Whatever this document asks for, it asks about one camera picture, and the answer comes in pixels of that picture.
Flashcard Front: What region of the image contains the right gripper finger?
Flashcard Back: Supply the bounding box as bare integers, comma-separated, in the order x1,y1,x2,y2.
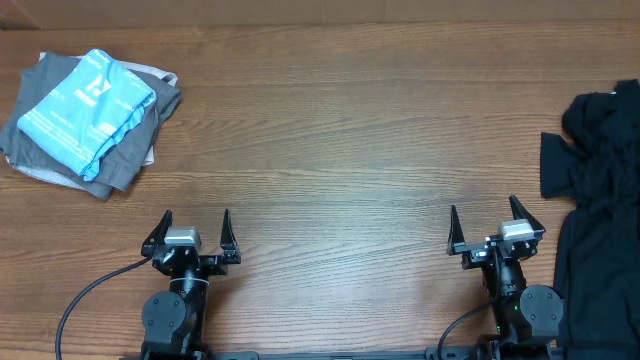
447,205,466,255
509,195,546,235

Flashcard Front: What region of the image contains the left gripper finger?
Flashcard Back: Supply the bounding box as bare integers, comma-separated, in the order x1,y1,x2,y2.
220,209,240,258
141,209,173,258

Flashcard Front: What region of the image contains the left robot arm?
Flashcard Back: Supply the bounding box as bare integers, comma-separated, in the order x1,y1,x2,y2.
140,211,241,359

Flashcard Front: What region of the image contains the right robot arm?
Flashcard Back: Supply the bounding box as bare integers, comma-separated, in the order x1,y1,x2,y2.
436,195,564,360

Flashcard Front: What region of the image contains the pile of black clothes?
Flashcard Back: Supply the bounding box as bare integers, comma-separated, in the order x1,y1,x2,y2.
540,80,639,359

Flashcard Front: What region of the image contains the folded dark grey shirt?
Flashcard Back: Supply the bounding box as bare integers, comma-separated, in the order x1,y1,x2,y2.
0,51,183,201

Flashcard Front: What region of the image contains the folded light blue shirt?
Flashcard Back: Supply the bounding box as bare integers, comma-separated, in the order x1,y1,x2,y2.
17,49,156,181

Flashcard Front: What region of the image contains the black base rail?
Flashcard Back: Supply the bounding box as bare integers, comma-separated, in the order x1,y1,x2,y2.
119,345,566,360

